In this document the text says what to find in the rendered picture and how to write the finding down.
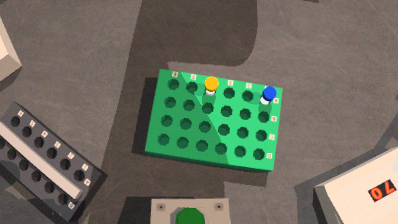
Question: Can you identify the green tube rack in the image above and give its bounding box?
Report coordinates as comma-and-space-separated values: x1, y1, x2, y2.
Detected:
145, 69, 282, 173

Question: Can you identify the blue-capped white tube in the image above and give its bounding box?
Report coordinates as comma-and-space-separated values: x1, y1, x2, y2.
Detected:
260, 86, 277, 105

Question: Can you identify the dark grey block with rows of holes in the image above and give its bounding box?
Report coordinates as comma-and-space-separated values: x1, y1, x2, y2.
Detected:
0, 101, 108, 222

